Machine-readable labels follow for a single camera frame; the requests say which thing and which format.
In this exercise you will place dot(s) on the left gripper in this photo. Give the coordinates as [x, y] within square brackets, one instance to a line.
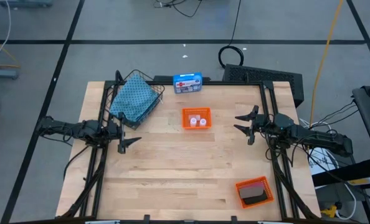
[121, 133]

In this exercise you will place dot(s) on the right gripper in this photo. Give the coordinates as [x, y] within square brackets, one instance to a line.
[261, 126]

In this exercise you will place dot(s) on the blue patterned cloth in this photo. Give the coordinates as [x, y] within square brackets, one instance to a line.
[133, 98]

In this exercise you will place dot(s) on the white opaque plastic bottle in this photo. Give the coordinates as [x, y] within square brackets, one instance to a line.
[203, 122]

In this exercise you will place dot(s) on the black bandage roll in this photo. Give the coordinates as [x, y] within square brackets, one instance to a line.
[256, 199]

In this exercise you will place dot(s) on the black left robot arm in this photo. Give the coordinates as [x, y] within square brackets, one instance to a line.
[79, 129]

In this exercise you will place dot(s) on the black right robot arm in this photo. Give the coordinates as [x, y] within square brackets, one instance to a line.
[322, 140]

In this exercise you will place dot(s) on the orange plastic basket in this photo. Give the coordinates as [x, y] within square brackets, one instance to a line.
[185, 124]
[239, 202]

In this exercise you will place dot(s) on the black computer case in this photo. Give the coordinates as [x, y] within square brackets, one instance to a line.
[259, 74]

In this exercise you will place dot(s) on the blue first aid kit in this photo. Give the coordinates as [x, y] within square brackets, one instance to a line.
[187, 83]

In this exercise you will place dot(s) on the white round bucket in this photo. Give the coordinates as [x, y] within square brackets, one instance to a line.
[320, 161]

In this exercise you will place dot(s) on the yellow power plug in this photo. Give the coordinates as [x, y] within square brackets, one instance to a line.
[328, 211]

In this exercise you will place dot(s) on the black equipment cart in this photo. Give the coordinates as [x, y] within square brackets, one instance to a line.
[368, 118]

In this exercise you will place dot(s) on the grey power strip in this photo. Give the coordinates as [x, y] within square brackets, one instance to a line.
[1, 74]

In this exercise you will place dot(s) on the grey floor box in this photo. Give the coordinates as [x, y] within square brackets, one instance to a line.
[23, 3]

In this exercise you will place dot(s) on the black aluminium table frame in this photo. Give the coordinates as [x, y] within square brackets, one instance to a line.
[105, 99]

